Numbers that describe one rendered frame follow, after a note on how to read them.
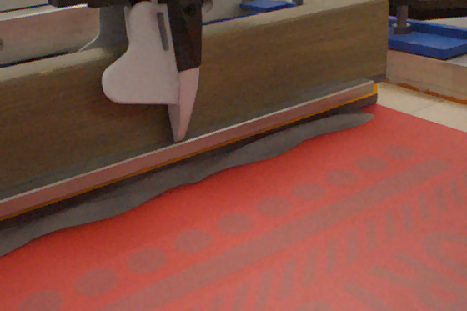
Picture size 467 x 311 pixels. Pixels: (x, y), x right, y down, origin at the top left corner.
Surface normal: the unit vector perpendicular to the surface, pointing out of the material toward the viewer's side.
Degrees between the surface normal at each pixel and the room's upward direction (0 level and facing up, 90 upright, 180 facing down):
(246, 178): 0
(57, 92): 90
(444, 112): 0
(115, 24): 96
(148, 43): 83
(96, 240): 0
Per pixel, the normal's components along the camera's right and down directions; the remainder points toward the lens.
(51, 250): -0.08, -0.91
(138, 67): 0.52, 0.19
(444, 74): -0.84, 0.28
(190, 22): 0.54, 0.45
